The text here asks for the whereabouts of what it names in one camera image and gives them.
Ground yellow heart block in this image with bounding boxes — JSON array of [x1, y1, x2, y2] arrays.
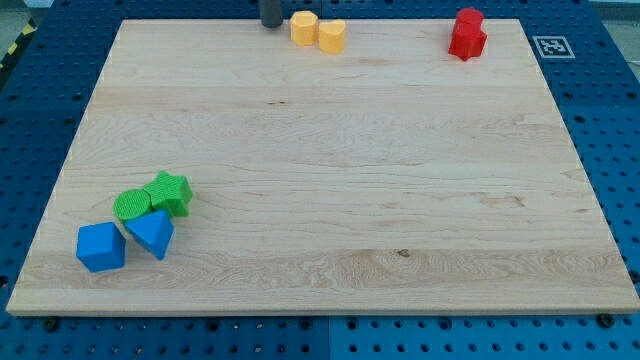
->
[[318, 19, 347, 54]]

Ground green star block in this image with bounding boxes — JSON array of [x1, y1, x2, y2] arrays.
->
[[142, 170, 193, 217]]

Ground red star block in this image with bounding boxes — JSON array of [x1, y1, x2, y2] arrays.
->
[[448, 29, 488, 61]]

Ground wooden board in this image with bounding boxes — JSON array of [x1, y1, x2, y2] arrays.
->
[[7, 19, 639, 317]]

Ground yellow hexagon block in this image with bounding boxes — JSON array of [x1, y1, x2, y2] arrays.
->
[[289, 10, 319, 46]]

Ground blue triangle block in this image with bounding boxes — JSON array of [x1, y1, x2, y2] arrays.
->
[[125, 210, 175, 260]]

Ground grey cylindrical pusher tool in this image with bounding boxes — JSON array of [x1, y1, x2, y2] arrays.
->
[[258, 0, 283, 29]]

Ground green cylinder block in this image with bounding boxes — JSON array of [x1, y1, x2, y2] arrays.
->
[[113, 189, 152, 223]]

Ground red cylinder block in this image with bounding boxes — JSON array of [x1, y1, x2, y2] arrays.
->
[[453, 7, 484, 34]]

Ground blue cube block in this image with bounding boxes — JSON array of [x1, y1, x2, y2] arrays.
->
[[76, 222, 126, 272]]

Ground white fiducial marker tag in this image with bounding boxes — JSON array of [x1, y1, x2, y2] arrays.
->
[[533, 35, 575, 59]]

